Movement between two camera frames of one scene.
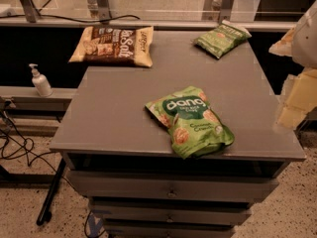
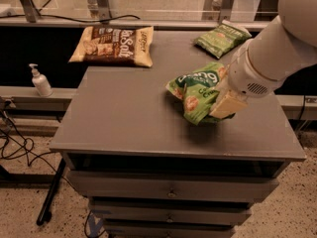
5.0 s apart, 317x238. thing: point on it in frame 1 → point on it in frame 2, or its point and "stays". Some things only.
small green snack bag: x=222 y=39 stays
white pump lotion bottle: x=41 y=82 stays
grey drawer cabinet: x=124 y=159 stays
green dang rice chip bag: x=195 y=129 → x=196 y=89
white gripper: x=306 y=42 → x=245 y=73
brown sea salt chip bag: x=119 y=45 stays
